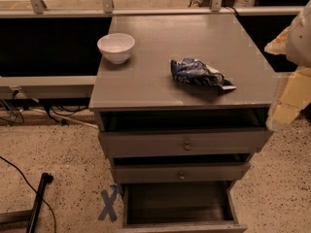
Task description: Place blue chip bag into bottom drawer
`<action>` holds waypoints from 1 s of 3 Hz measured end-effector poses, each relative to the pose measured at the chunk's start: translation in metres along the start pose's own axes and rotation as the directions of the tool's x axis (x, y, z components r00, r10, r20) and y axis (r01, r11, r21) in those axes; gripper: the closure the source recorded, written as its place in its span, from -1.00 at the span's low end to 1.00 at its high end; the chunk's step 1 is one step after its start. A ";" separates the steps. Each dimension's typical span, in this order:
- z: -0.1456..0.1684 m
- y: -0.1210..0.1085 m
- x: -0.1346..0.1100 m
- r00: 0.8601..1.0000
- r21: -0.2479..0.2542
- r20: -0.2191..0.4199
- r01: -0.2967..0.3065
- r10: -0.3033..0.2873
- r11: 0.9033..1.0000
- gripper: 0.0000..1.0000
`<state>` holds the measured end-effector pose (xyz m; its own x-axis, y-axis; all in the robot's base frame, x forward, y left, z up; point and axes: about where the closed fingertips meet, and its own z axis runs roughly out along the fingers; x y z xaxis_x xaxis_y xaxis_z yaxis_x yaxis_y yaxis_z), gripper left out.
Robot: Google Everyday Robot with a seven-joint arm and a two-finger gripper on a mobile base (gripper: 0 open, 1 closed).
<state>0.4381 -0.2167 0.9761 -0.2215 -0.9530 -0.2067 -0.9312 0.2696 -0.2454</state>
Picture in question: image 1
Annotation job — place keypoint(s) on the top grey drawer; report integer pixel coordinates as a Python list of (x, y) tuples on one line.
[(183, 142)]

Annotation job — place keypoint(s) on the grey drawer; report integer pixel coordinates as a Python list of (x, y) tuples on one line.
[(174, 173), (179, 208), (183, 142)]

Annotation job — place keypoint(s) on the black stand leg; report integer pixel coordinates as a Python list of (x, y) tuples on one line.
[(29, 216)]

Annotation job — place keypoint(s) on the metal railing frame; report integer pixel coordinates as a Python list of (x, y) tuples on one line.
[(61, 80)]

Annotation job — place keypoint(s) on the middle grey drawer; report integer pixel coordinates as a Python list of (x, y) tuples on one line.
[(174, 173)]

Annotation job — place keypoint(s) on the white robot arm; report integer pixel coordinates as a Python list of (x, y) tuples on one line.
[(298, 50)]

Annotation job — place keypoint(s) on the white bowl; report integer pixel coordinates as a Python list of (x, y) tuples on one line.
[(116, 47)]

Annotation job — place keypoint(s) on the bottom grey drawer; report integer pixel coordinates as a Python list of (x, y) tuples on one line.
[(179, 208)]

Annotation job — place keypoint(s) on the blue tape cross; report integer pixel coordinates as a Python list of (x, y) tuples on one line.
[(109, 201)]

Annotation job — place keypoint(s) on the grey drawer cabinet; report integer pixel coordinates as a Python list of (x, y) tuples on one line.
[(180, 120)]

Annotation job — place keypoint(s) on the blue chip bag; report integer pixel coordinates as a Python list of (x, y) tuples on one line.
[(195, 72)]

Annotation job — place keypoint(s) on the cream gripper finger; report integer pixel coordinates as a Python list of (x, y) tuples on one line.
[(279, 44), (293, 94)]

